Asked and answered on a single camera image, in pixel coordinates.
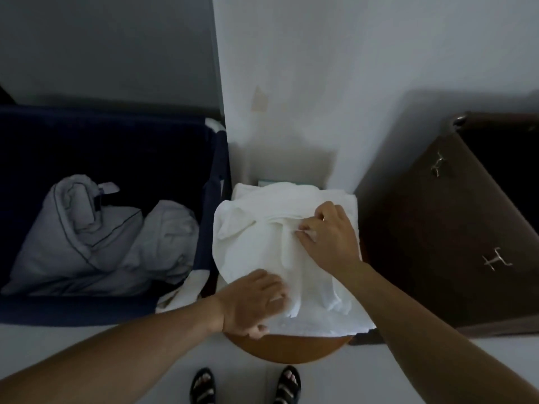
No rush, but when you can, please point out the black sandal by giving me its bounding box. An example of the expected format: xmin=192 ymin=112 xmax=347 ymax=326
xmin=189 ymin=367 xmax=217 ymax=404
xmin=273 ymin=365 xmax=302 ymax=404

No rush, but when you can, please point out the person's left hand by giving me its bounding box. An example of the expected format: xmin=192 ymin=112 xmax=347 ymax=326
xmin=214 ymin=269 xmax=289 ymax=341

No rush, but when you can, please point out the person's right hand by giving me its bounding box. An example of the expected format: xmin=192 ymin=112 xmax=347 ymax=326
xmin=294 ymin=200 xmax=366 ymax=284

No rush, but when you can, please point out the person's right forearm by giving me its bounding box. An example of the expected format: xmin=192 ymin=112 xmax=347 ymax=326
xmin=343 ymin=263 xmax=539 ymax=404

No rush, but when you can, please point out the brown housekeeping cart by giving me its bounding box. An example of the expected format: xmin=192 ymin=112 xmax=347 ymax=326
xmin=349 ymin=111 xmax=539 ymax=346

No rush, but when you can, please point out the round wooden side table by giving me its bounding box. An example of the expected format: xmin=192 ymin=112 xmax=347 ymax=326
xmin=222 ymin=330 xmax=354 ymax=366

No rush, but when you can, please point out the person's left forearm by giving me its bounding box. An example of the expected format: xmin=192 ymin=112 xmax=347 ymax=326
xmin=0 ymin=296 xmax=224 ymax=404

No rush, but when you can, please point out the grey door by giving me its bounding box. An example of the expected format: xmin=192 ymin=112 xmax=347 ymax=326
xmin=0 ymin=0 xmax=223 ymax=111

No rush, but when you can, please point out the navy laundry hamper white frame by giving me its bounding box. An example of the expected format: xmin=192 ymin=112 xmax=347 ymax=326
xmin=0 ymin=103 xmax=232 ymax=328

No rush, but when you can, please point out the white pillowcase black piping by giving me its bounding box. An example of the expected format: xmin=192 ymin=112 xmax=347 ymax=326
xmin=0 ymin=174 xmax=201 ymax=299

